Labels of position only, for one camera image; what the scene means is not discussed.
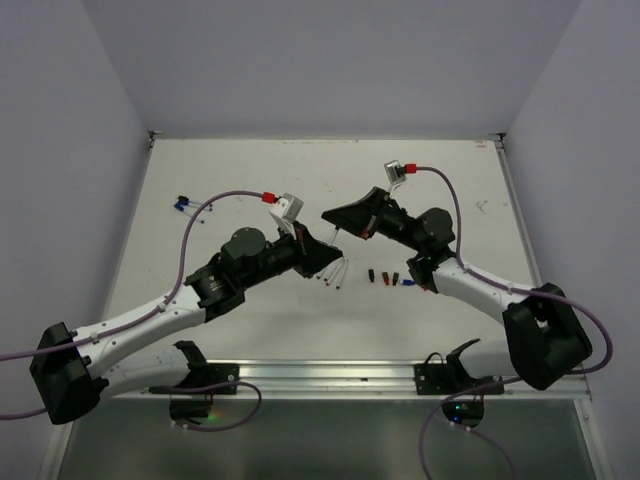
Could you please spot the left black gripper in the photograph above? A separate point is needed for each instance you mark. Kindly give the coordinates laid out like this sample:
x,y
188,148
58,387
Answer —
x,y
312,255

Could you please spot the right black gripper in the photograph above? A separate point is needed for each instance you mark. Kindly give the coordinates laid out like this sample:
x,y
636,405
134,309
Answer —
x,y
358,216

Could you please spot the blue marker pen top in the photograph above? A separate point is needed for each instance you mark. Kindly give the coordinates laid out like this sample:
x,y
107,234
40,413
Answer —
x,y
184,202

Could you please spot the blue marker pen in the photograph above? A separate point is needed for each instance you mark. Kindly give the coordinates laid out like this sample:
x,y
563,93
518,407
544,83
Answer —
x,y
189,211
184,202

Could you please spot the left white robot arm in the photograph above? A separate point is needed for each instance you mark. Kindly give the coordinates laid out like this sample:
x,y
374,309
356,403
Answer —
x,y
76,370

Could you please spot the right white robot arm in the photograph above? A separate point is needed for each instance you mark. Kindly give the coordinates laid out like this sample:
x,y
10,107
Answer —
x,y
544,340

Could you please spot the left controller board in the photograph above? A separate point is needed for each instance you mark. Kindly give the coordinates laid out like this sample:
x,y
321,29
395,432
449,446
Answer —
x,y
193,411

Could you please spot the controller board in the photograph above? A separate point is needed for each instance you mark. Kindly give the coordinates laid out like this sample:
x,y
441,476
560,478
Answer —
x,y
193,411
465,413

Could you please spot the right controller board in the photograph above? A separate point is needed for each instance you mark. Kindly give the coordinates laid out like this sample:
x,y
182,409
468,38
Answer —
x,y
465,413

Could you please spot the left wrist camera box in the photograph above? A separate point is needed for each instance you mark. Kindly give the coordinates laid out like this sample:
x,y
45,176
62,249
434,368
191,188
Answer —
x,y
286,210

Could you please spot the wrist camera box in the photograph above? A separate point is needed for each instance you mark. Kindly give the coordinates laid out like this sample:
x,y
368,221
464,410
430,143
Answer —
x,y
286,210
396,174

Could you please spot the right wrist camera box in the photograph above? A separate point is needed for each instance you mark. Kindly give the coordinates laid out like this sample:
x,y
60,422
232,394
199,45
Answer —
x,y
396,174

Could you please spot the aluminium mounting rail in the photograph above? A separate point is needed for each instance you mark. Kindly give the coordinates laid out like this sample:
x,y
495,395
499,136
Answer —
x,y
285,379

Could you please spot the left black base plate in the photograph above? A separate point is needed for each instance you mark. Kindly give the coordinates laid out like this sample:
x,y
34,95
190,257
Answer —
x,y
220,375

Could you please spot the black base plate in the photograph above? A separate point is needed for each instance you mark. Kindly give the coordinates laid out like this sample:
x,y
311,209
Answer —
x,y
220,375
440,379

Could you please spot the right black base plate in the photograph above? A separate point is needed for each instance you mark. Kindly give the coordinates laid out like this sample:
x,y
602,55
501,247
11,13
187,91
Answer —
x,y
440,379

